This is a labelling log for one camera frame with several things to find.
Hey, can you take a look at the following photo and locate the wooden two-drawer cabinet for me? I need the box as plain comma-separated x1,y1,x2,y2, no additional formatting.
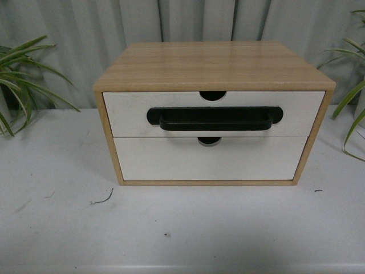
94,41,335,186

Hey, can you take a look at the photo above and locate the white upper drawer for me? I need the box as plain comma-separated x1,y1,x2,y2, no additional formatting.
103,91,325,138

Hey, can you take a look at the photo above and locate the white drawer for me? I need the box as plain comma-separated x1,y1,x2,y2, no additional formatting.
103,91,325,138
114,137,307,180

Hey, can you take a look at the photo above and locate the white lower drawer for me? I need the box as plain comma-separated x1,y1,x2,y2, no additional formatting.
114,137,307,180

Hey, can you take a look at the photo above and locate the grey pleated curtain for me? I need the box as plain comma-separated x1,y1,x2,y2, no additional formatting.
1,1,364,108

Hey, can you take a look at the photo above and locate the left spider plant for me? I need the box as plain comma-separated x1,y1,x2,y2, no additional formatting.
1,35,80,137

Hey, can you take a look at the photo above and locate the spider plant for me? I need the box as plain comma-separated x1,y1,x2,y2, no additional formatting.
318,9,365,162
1,35,80,137

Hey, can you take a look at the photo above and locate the right spider plant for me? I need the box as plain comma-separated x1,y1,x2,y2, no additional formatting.
318,9,365,162

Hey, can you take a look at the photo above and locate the black drawer handle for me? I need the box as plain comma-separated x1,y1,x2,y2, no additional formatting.
147,106,283,131

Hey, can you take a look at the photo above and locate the thin black wire scrap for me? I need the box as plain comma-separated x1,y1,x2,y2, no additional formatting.
90,188,114,205

